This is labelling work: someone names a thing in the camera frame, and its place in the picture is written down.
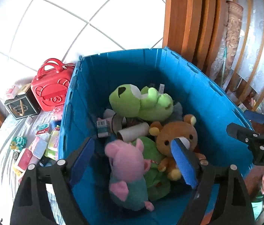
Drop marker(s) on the yellow green packet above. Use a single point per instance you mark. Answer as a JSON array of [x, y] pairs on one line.
[[52, 145]]

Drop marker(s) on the pink pig plush teal outfit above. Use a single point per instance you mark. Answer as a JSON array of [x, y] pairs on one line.
[[127, 159]]

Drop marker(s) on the teal yellow soft toy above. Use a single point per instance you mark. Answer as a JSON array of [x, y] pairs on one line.
[[18, 143]]

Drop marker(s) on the blue plastic crate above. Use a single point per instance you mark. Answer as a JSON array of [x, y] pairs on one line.
[[122, 75]]

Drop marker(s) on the small round brown tin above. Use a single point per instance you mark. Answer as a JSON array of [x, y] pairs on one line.
[[16, 155]]

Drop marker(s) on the white green wipes packet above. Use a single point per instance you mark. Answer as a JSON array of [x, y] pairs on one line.
[[43, 129]]

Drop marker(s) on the brown bear plush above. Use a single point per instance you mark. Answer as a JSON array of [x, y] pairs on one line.
[[164, 134]]

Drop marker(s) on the brown patterned curtain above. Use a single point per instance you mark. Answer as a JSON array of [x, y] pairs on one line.
[[231, 39]]

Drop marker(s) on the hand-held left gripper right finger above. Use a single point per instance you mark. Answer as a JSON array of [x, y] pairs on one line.
[[183, 164]]

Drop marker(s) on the pink tissue packet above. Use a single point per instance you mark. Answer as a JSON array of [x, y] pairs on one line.
[[12, 92], [58, 112]]

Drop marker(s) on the flat beige box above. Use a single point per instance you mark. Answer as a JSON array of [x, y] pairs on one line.
[[24, 89]]

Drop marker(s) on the bright green plush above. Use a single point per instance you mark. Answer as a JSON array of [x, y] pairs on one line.
[[156, 184]]

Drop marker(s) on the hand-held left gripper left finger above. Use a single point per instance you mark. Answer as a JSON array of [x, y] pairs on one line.
[[81, 164]]

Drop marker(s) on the white lint roller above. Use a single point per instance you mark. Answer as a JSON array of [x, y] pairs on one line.
[[134, 131]]

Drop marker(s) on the green frog plush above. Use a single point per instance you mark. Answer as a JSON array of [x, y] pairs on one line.
[[127, 100]]

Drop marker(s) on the red hard-shell suitcase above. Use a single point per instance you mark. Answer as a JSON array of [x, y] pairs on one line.
[[50, 89]]

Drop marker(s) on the silver patterned curtain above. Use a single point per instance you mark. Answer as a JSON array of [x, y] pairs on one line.
[[256, 39]]

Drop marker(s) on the large pink tissue pack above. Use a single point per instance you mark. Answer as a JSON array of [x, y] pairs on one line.
[[23, 159]]

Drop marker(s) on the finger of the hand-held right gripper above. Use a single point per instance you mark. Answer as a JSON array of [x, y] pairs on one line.
[[242, 133], [254, 116]]

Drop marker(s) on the black gift box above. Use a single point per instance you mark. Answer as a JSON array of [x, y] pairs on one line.
[[22, 106]]

